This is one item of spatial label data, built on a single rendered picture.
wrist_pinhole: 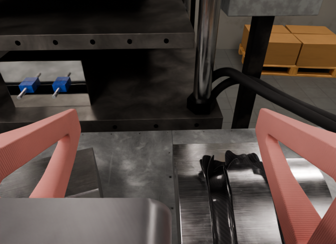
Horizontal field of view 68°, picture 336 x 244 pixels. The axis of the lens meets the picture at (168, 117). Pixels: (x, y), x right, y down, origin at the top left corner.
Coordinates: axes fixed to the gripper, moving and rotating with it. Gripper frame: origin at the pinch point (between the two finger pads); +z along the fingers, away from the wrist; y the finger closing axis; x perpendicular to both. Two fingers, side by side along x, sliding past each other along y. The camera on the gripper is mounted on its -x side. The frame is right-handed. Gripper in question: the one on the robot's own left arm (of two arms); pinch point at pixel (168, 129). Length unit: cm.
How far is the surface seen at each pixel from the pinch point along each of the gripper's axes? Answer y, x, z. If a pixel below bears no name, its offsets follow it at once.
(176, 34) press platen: -3, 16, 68
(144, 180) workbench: 6, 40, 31
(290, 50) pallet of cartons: -131, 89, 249
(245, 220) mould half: -12.5, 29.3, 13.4
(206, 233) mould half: -6.1, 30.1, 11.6
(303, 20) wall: -179, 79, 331
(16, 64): 49, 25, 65
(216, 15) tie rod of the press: -13, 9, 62
